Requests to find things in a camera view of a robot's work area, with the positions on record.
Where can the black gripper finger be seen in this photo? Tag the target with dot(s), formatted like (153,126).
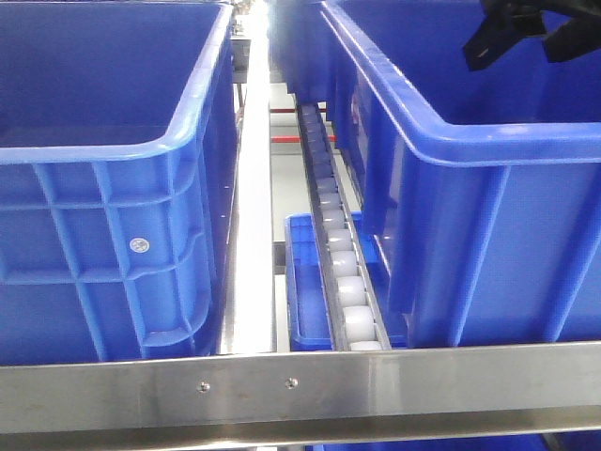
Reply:
(499,32)
(575,38)

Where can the large blue crate right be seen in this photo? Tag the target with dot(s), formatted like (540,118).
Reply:
(480,189)

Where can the large blue crate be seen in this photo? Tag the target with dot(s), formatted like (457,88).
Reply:
(480,189)
(118,154)

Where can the white roller track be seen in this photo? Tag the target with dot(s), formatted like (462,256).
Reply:
(354,317)

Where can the steel front rack beam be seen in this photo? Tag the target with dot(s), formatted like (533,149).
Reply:
(318,395)

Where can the blue crate below rollers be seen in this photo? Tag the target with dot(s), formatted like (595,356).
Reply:
(307,312)

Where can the large blue crate left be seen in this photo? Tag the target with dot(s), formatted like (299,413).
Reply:
(118,154)

